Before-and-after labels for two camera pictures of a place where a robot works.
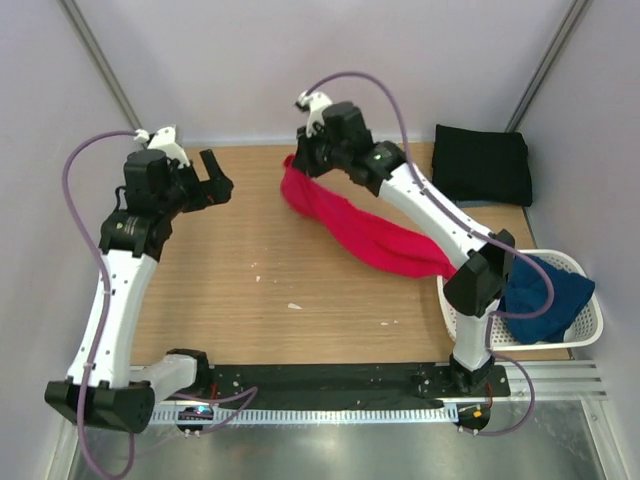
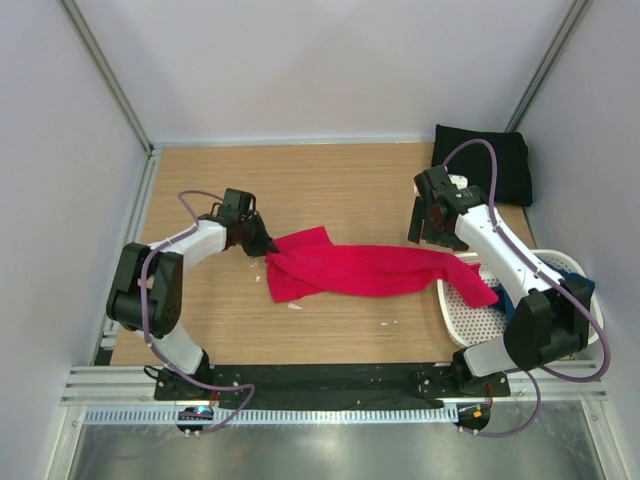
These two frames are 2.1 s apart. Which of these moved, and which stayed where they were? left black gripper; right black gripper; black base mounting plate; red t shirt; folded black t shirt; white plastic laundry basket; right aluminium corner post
Moved: right black gripper; red t shirt; left black gripper
Stayed: right aluminium corner post; folded black t shirt; black base mounting plate; white plastic laundry basket
